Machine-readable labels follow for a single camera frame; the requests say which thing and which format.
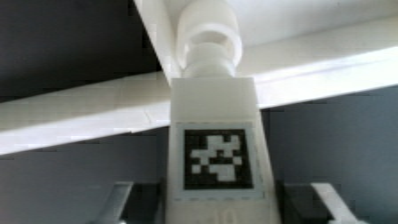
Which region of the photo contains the white table leg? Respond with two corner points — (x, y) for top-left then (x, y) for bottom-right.
(166, 43), (281, 224)

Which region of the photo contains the white square tabletop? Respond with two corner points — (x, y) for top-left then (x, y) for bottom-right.
(132, 0), (398, 80)

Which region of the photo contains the white U-shaped obstacle frame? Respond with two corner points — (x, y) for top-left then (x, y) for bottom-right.
(0, 41), (398, 156)

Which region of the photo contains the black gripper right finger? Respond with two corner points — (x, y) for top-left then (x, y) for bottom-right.
(277, 181), (368, 224)

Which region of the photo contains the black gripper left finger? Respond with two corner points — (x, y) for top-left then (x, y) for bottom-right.
(87, 182), (164, 224)

